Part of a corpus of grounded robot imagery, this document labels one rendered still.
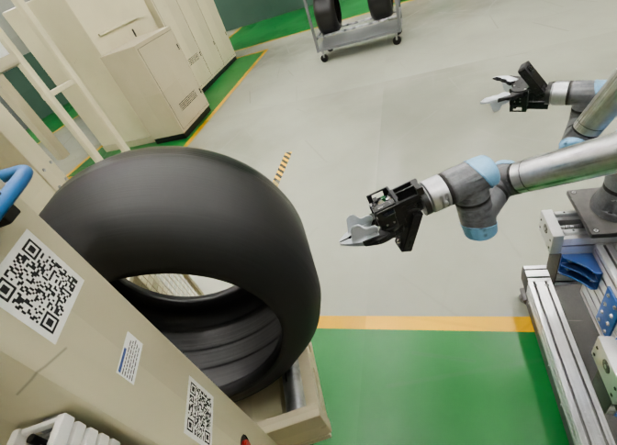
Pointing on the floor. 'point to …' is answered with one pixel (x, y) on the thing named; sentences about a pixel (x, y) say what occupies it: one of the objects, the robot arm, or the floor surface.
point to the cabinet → (159, 84)
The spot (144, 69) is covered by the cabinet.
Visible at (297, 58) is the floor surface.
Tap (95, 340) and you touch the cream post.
